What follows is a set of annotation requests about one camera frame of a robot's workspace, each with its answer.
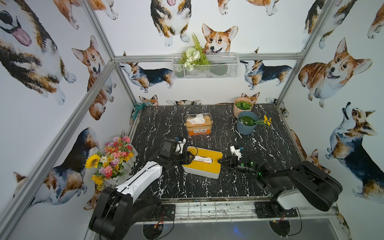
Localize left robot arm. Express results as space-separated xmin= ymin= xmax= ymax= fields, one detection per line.
xmin=89 ymin=138 xmax=190 ymax=240

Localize white wire wall basket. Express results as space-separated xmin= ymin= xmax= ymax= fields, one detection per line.
xmin=172 ymin=53 xmax=240 ymax=80

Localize yellow artificial flower sprig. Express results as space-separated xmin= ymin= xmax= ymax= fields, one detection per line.
xmin=256 ymin=116 xmax=272 ymax=127

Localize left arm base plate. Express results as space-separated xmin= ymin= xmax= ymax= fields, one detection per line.
xmin=143 ymin=204 xmax=176 ymax=222

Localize light wooden slotted lid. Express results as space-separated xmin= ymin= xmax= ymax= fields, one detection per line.
xmin=185 ymin=116 xmax=214 ymax=128

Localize green cloth at corner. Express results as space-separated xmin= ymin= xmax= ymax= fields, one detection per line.
xmin=131 ymin=101 xmax=152 ymax=121

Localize yellow wooden slotted lid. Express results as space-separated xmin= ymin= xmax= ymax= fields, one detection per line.
xmin=182 ymin=146 xmax=223 ymax=179

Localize white rectangular tissue box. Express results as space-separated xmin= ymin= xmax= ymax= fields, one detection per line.
xmin=183 ymin=166 xmax=221 ymax=179

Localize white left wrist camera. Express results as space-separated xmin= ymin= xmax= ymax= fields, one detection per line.
xmin=175 ymin=137 xmax=187 ymax=154

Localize pink plant pot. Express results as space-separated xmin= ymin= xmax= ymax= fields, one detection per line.
xmin=234 ymin=98 xmax=254 ymax=118

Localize orange tissue pack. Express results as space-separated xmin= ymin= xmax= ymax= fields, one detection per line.
xmin=187 ymin=114 xmax=206 ymax=125
xmin=193 ymin=156 xmax=213 ymax=164

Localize white flowers with fern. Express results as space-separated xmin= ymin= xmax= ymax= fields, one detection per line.
xmin=178 ymin=33 xmax=211 ymax=72

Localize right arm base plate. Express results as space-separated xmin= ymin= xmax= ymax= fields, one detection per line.
xmin=254 ymin=202 xmax=299 ymax=219

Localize blue-grey plant pot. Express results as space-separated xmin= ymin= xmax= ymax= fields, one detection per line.
xmin=237 ymin=111 xmax=259 ymax=135

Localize colourful flower bouquet planter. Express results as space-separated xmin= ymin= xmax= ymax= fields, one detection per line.
xmin=85 ymin=136 xmax=138 ymax=191

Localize clear plastic tissue box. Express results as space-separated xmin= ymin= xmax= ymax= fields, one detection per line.
xmin=184 ymin=113 xmax=214 ymax=136

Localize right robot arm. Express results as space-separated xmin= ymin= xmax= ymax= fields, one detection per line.
xmin=219 ymin=155 xmax=343 ymax=217

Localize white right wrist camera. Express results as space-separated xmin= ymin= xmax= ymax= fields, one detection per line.
xmin=230 ymin=146 xmax=242 ymax=160

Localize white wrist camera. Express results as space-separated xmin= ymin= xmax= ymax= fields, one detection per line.
xmin=230 ymin=146 xmax=242 ymax=160
xmin=175 ymin=137 xmax=187 ymax=154

